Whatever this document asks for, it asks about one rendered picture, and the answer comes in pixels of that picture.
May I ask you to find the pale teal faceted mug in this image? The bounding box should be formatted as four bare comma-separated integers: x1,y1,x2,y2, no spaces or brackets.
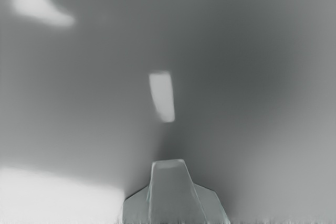
122,159,229,224

